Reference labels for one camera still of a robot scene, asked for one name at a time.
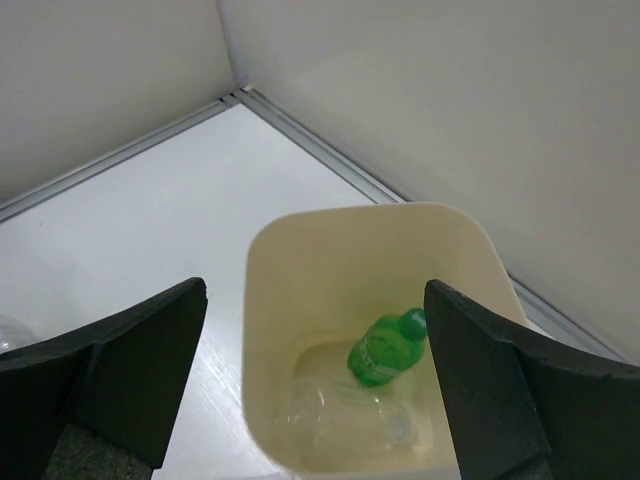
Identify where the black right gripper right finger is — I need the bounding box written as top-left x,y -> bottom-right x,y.
424,279 -> 639,479

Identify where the clear crushed bottle white cap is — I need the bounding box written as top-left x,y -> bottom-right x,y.
0,314 -> 38,354

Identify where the green plastic soda bottle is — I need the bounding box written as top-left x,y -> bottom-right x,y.
347,308 -> 428,388

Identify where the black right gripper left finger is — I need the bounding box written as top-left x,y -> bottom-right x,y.
1,277 -> 207,479

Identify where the clear crushed plastic bottle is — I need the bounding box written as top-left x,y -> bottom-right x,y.
274,377 -> 417,460

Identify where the cream plastic bin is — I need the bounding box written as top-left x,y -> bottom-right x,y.
242,203 -> 527,479

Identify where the aluminium frame rail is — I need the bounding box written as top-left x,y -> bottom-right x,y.
1,86 -> 628,362

